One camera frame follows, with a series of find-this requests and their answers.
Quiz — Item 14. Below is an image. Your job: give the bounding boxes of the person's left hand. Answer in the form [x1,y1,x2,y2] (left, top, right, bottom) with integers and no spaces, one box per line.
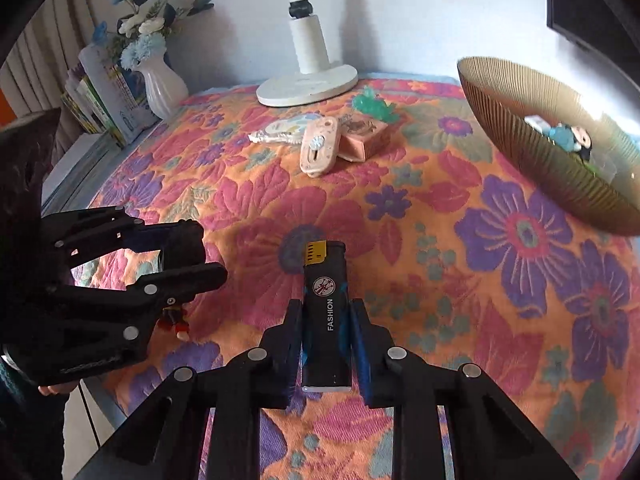
[38,382,79,396]

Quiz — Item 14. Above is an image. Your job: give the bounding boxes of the floral woven cloth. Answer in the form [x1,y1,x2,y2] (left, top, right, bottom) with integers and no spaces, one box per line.
[94,79,639,479]

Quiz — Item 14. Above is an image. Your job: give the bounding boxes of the amber ribbed glass bowl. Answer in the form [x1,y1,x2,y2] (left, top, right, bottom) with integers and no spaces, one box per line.
[457,56,639,237]

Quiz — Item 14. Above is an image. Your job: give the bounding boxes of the black television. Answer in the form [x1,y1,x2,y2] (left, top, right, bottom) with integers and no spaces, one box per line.
[547,0,639,84]

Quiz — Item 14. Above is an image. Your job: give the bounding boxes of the stack of books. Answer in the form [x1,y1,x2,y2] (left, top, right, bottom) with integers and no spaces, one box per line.
[65,44,158,148]

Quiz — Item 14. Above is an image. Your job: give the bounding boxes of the black-haired red doll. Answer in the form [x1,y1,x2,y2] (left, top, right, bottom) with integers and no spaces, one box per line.
[157,306,190,341]

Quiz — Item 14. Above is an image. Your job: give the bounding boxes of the white desk lamp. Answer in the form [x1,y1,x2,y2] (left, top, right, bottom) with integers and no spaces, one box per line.
[256,0,359,107]

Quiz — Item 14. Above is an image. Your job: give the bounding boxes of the blue and white flowers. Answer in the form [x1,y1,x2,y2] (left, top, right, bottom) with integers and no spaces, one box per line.
[91,0,215,72]

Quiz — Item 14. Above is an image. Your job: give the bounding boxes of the pink correction tape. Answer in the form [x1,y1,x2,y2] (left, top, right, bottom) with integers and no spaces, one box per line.
[299,117,341,178]

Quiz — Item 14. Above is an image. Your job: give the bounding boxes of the monkey doctor figurine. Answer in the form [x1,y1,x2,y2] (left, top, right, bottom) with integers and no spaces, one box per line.
[544,122,592,162]

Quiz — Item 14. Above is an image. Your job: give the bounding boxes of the white ribbed vase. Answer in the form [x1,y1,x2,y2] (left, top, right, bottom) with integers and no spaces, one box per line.
[136,50,189,120]

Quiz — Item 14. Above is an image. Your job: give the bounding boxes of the clear plastic tape dispenser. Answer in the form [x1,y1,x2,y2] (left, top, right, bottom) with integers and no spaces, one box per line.
[248,113,321,145]

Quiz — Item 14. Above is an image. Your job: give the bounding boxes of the white Anker charger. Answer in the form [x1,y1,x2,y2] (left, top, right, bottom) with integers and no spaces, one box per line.
[524,115,551,134]

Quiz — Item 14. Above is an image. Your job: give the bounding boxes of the green plastic toy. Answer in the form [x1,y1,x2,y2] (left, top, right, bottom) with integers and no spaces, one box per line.
[352,87,400,125]

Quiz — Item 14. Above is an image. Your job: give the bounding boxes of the black fashion lighter gold cap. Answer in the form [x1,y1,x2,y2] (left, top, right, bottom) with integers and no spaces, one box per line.
[302,240,352,393]

